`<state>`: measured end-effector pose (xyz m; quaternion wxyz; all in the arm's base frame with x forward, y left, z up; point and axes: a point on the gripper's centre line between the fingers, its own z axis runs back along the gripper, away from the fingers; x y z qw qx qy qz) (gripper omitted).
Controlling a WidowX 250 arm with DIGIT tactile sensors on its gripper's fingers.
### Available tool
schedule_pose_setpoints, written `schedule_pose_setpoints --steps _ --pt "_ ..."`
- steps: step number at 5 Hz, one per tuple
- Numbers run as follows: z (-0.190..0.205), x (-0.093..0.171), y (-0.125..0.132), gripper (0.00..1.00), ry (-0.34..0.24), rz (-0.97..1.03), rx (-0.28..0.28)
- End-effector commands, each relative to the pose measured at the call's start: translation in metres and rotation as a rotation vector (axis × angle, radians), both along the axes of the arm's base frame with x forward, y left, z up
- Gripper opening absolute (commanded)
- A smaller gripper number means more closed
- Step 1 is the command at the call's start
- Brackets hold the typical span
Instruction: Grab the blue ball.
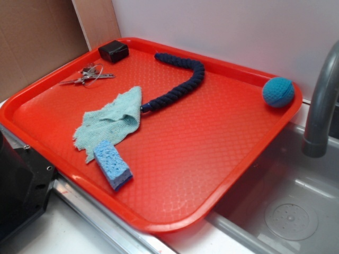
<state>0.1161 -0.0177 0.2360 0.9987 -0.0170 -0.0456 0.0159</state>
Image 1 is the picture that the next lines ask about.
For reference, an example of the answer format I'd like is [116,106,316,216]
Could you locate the silver keys on ring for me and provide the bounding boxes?
[59,63,115,86]

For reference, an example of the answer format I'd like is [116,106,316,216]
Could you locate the brown cardboard panel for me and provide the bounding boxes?
[1,1,120,101]

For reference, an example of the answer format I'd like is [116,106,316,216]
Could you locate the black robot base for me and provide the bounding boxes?
[1,134,57,243]

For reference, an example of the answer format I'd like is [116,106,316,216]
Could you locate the blue textured ball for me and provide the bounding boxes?
[262,77,295,108]

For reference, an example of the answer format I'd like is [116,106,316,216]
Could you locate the dark blue braided rope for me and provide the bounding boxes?
[140,52,206,114]

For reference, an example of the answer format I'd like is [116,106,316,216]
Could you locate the blue sponge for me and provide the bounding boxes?
[94,140,133,191]

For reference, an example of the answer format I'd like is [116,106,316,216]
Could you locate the light green cloth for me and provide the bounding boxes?
[73,86,142,163]

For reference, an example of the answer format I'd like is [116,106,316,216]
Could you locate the black square box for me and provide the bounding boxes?
[98,40,129,63]

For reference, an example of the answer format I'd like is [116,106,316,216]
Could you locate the grey faucet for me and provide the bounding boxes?
[302,42,338,158]

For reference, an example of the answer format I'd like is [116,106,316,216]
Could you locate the grey plastic sink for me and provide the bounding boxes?
[161,103,338,253]

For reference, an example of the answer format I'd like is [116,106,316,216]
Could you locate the red plastic tray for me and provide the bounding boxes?
[1,38,302,233]

